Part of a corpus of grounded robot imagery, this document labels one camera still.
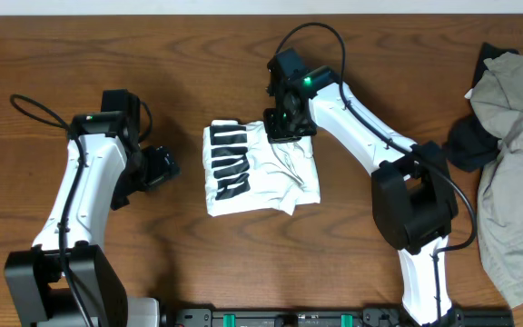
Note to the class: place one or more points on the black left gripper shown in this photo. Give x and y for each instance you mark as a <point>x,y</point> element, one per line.
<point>163,165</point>

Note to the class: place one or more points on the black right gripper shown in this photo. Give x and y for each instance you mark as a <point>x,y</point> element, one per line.
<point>275,135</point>

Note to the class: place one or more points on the white t-shirt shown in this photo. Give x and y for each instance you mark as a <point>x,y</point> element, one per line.
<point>245,172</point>

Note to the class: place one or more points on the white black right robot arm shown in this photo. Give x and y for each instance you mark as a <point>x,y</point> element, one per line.
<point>412,195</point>

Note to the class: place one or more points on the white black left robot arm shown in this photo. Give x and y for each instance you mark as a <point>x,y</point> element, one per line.
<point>65,279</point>

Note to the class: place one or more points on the black crumpled garment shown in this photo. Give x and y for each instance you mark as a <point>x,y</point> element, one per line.
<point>469,146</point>

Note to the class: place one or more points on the grey crumpled garment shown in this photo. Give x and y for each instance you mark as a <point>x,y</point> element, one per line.
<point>497,101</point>

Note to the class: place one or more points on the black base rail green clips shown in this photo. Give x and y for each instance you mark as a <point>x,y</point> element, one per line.
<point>289,318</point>

